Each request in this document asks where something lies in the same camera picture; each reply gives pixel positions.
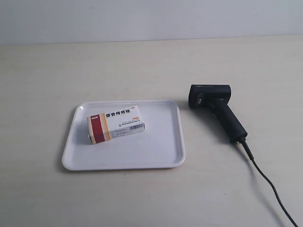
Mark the black handheld barcode scanner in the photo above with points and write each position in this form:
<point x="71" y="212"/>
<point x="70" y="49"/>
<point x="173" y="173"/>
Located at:
<point x="216" y="98"/>

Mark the white red medicine box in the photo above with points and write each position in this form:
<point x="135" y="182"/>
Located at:
<point x="115" y="124"/>

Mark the white plastic tray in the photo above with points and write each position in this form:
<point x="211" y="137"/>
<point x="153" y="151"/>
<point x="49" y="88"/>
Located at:
<point x="161" y="145"/>

